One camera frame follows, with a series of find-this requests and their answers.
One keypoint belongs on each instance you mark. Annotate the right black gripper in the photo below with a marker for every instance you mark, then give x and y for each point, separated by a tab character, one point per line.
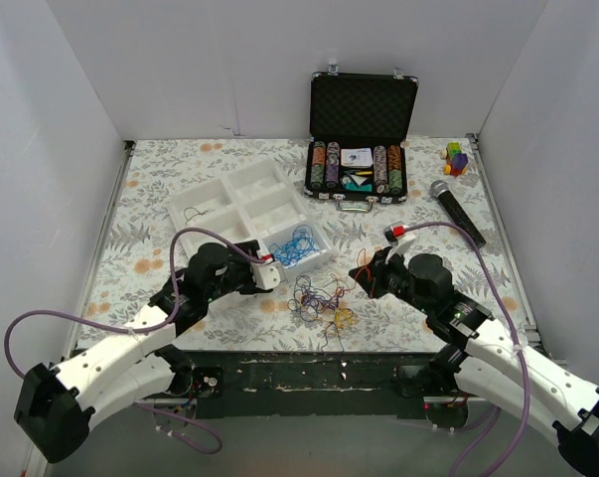
378	277

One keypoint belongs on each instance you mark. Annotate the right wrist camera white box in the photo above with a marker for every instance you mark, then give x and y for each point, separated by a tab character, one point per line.
399	239

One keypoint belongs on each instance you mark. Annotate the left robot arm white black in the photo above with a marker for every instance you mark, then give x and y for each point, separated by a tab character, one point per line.
152	331

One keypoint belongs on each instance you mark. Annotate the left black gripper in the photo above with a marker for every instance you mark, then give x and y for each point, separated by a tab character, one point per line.
249	282

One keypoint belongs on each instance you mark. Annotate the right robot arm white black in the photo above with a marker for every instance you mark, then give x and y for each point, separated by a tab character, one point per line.
489	363

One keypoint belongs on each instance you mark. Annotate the white plastic compartment tray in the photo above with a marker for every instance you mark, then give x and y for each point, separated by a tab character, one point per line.
256	202

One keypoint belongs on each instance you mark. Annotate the black poker chip case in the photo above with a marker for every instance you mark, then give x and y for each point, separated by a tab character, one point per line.
357	126

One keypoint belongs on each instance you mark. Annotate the black handheld microphone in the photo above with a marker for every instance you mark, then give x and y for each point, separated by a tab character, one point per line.
440	191

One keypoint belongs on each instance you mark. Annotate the black metal base plate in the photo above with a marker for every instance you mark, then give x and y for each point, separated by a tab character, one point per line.
244	384

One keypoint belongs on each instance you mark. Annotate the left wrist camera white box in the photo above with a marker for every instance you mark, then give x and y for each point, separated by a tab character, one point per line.
268	273

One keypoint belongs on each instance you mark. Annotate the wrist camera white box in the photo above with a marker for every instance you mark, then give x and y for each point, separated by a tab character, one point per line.
268	273
399	239

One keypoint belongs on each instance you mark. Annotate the colourful toy block train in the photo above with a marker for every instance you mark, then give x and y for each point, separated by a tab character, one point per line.
456	160

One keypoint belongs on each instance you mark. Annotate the floral patterned table mat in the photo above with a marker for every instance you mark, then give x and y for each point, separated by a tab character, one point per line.
134	261

